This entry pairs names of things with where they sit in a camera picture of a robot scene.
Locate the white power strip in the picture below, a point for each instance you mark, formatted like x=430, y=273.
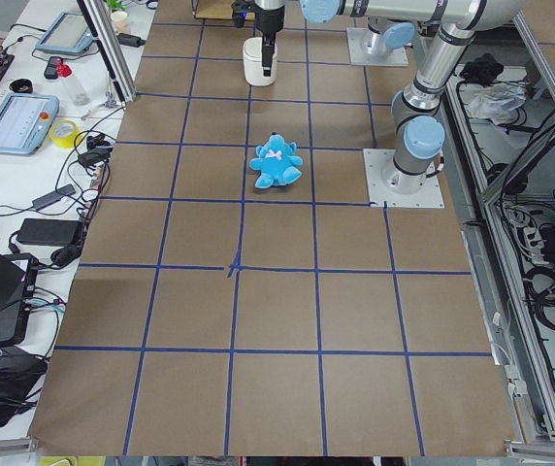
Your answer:
x=531, y=238

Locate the black phone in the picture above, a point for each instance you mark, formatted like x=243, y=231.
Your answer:
x=50, y=72

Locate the upper blue teach pendant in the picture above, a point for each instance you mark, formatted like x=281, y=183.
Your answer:
x=69, y=35

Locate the clear bottle red cap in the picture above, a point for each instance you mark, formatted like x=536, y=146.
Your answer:
x=71, y=83

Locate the black camera on mount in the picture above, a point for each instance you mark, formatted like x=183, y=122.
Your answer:
x=129, y=40

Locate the blue teach pendant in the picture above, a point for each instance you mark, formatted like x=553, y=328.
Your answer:
x=25, y=120
x=69, y=35

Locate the crumpled white cloth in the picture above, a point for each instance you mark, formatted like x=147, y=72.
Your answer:
x=498, y=103

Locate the aluminium frame post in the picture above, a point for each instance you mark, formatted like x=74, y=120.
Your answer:
x=98, y=20

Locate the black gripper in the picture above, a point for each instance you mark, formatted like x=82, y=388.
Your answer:
x=269, y=20

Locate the black power adapter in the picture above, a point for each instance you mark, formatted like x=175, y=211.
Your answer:
x=48, y=232

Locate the blue plush toy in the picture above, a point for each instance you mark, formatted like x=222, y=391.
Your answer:
x=277, y=163

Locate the paper cup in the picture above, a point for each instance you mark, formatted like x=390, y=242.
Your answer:
x=120, y=21

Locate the black cloth bundle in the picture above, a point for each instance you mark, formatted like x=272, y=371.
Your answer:
x=483, y=70

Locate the white trash can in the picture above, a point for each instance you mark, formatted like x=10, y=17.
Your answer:
x=252, y=55

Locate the yellow tape roll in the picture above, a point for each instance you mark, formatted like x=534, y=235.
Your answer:
x=63, y=133

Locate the lower blue teach pendant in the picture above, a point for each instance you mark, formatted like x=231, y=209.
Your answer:
x=25, y=120

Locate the black round dish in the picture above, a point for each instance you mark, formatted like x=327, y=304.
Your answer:
x=23, y=86

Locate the grey usb hub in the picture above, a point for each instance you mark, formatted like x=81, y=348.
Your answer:
x=44, y=201

